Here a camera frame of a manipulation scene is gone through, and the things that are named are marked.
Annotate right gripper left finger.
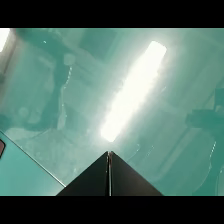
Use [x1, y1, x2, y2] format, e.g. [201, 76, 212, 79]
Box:
[56, 150, 110, 197]

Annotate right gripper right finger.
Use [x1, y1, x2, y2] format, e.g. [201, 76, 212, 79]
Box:
[109, 150, 164, 197]

